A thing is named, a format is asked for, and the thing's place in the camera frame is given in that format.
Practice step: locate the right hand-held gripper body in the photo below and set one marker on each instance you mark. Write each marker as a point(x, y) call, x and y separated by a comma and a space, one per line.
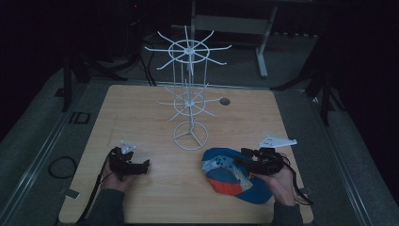
point(266, 161)

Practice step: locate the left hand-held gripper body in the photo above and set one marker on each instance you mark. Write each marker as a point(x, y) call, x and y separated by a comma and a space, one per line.
point(120, 163)

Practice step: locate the blue and orange cap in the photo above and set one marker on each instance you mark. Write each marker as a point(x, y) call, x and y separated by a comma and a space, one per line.
point(226, 175)

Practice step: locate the person's left hand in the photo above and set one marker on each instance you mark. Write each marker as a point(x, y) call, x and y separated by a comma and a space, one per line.
point(116, 182)

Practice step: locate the person's right hand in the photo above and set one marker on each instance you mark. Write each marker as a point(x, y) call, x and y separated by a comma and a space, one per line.
point(280, 186)

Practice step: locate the grey table grommet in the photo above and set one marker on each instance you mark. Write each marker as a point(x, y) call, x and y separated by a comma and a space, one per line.
point(224, 101)

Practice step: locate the black floor socket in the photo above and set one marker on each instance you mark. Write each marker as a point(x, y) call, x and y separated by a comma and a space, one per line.
point(79, 117)

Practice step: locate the black tripod stand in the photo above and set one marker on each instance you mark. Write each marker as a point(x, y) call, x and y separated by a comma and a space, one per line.
point(326, 94)
point(67, 81)

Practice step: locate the white desk frame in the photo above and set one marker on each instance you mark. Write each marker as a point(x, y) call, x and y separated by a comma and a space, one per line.
point(263, 47)

